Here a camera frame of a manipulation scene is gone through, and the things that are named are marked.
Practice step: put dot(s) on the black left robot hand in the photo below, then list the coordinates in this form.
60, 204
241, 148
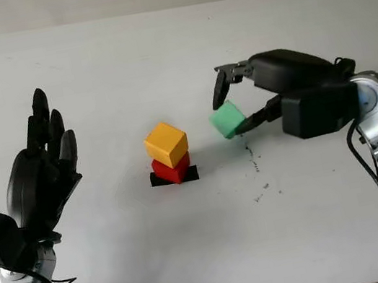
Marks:
30, 184

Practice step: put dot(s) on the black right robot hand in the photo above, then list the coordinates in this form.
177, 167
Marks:
286, 69

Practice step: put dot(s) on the green cube block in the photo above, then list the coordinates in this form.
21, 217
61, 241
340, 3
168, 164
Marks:
227, 118

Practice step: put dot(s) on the yellow cube block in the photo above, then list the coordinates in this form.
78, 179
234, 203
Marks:
162, 144

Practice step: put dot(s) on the red cube block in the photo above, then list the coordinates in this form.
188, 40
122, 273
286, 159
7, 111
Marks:
170, 173

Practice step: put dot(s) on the black tape strip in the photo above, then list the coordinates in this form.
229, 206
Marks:
191, 176

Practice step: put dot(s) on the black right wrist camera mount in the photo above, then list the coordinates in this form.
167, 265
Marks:
319, 111

